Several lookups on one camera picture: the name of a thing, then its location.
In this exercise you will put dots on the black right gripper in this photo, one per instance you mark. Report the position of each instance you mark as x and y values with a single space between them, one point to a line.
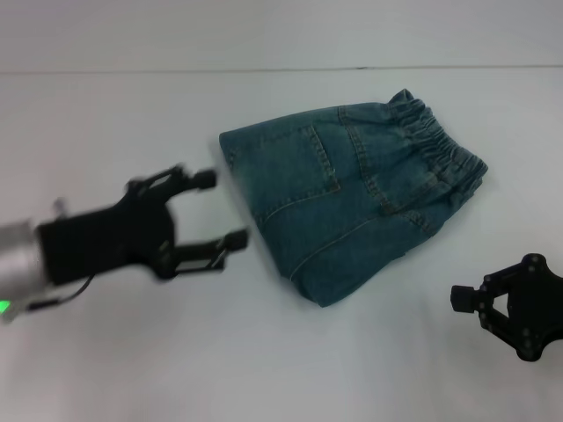
541 307

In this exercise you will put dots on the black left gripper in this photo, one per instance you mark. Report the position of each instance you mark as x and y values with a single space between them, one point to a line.
105 242

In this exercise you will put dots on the blue denim shorts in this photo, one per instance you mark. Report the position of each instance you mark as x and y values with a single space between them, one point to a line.
330 211

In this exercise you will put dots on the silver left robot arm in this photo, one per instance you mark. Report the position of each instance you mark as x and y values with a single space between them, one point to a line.
17 255

